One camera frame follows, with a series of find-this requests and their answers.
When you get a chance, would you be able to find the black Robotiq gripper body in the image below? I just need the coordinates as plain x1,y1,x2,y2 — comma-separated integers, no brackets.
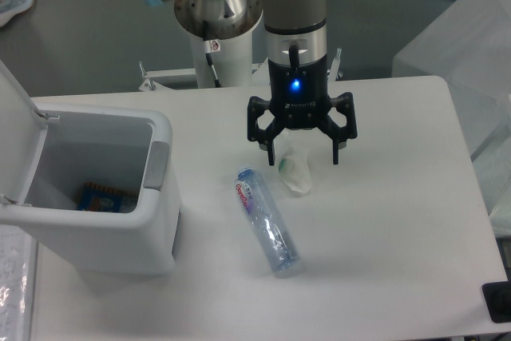
266,58,331,132

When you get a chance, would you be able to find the white paper wrapper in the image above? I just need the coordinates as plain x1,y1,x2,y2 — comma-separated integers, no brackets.
275,130,312,196

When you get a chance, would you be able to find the clear plastic water bottle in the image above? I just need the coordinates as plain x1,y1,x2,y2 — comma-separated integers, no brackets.
234,167,305,278

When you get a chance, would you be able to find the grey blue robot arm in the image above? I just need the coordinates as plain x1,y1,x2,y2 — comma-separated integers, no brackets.
156,0,358,157

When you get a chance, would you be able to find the white trash can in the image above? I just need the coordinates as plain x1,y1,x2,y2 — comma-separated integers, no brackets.
0,102,183,276

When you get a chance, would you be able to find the metal clamp screw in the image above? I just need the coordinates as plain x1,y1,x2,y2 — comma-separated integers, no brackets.
327,47,343,82

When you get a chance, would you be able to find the blue snack bag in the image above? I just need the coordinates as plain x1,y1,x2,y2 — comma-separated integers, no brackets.
77,182,138,213

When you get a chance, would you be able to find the black device at table edge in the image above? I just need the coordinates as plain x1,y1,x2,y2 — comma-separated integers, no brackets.
482,281,510,323

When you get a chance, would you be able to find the light blue sneaker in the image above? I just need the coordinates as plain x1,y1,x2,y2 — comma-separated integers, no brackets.
1,0,34,27

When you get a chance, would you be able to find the plastic sleeved paper sheet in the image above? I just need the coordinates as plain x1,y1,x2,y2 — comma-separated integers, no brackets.
1,225,38,340

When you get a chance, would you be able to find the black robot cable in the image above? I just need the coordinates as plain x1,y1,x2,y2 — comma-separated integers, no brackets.
201,21,223,89

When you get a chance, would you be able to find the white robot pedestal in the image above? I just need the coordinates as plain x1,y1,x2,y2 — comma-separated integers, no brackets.
174,0,263,89

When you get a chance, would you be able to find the white table clamp bracket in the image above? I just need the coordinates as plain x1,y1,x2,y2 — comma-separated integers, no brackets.
138,61,198,92

